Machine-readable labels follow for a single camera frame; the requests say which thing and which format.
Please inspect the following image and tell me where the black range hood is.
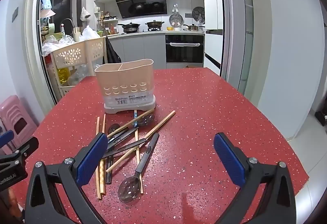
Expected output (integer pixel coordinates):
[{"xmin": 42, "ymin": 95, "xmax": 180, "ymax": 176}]
[{"xmin": 114, "ymin": 0, "xmax": 168, "ymax": 20}]

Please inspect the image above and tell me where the seasoning rack with bottles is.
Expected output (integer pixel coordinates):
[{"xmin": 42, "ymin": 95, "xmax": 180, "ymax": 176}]
[{"xmin": 97, "ymin": 11, "xmax": 120, "ymax": 36}]

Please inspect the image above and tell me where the hanging white plastic bag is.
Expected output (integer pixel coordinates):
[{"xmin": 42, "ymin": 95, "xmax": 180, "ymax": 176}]
[{"xmin": 80, "ymin": 6, "xmax": 92, "ymax": 22}]

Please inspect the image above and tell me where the round steel steamer rack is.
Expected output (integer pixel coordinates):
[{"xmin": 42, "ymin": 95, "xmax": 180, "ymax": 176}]
[{"xmin": 169, "ymin": 13, "xmax": 184, "ymax": 27}]

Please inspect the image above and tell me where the black built-in oven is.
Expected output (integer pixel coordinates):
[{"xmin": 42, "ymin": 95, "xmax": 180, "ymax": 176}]
[{"xmin": 165, "ymin": 34, "xmax": 205, "ymax": 64}]

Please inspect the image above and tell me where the white refrigerator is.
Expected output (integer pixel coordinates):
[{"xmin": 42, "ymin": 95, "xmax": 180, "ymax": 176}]
[{"xmin": 199, "ymin": 0, "xmax": 225, "ymax": 76}]

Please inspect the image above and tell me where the lidded black wok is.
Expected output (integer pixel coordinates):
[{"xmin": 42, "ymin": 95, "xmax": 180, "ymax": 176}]
[{"xmin": 145, "ymin": 20, "xmax": 165, "ymax": 29}]

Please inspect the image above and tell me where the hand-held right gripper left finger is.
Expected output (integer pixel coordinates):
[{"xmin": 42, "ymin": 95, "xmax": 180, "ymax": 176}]
[{"xmin": 26, "ymin": 132, "xmax": 109, "ymax": 224}]

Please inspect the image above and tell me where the beige plastic utensil holder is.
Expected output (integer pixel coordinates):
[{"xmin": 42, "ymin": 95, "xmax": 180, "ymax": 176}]
[{"xmin": 94, "ymin": 59, "xmax": 157, "ymax": 115}]

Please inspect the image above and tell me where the black kitchen faucet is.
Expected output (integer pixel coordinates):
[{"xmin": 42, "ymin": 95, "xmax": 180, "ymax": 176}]
[{"xmin": 60, "ymin": 18, "xmax": 75, "ymax": 36}]

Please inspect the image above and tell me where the clear plastic bag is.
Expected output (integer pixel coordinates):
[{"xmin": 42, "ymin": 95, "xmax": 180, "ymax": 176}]
[
  {"xmin": 41, "ymin": 35, "xmax": 75, "ymax": 57},
  {"xmin": 69, "ymin": 63, "xmax": 96, "ymax": 87}
]

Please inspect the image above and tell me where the black box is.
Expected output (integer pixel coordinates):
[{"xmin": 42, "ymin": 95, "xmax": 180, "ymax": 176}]
[{"xmin": 315, "ymin": 110, "xmax": 327, "ymax": 127}]

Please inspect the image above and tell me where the grey round divided tray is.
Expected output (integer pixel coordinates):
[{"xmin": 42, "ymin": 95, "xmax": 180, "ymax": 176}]
[{"xmin": 192, "ymin": 7, "xmax": 205, "ymax": 22}]

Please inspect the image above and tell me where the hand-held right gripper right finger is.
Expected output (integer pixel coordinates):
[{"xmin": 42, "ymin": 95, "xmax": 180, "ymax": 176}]
[{"xmin": 213, "ymin": 132, "xmax": 297, "ymax": 224}]

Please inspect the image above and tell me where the yellow oil bottle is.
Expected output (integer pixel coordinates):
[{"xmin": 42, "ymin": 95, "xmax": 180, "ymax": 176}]
[{"xmin": 57, "ymin": 67, "xmax": 71, "ymax": 87}]

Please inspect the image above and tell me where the steel spoon dark handle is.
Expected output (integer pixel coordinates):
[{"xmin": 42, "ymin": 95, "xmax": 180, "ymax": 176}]
[
  {"xmin": 107, "ymin": 114, "xmax": 156, "ymax": 144},
  {"xmin": 105, "ymin": 124, "xmax": 121, "ymax": 185}
]

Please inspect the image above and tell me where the pink plastic stool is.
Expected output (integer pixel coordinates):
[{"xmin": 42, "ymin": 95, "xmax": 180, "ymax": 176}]
[{"xmin": 0, "ymin": 95, "xmax": 39, "ymax": 155}]

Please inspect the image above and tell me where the black handled utensil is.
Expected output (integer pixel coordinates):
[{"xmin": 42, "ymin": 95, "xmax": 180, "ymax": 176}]
[{"xmin": 102, "ymin": 138, "xmax": 147, "ymax": 158}]

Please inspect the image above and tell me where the green plastic basin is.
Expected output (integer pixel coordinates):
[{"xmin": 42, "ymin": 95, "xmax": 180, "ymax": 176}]
[{"xmin": 45, "ymin": 32, "xmax": 64, "ymax": 41}]

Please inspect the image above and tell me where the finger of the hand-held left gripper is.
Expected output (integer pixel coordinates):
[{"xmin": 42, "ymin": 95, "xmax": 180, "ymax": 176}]
[
  {"xmin": 0, "ymin": 136, "xmax": 39, "ymax": 164},
  {"xmin": 0, "ymin": 130, "xmax": 14, "ymax": 149}
]

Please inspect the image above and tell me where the dark hanging jacket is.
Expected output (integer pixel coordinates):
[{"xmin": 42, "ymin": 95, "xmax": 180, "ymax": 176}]
[{"xmin": 105, "ymin": 37, "xmax": 122, "ymax": 64}]

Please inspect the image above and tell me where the black handled slotted spoon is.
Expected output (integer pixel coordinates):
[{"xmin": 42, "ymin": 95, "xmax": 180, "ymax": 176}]
[{"xmin": 118, "ymin": 133, "xmax": 160, "ymax": 203}]

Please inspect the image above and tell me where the beige plastic storage cart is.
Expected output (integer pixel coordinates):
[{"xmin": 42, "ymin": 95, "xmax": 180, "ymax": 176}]
[{"xmin": 50, "ymin": 36, "xmax": 107, "ymax": 98}]

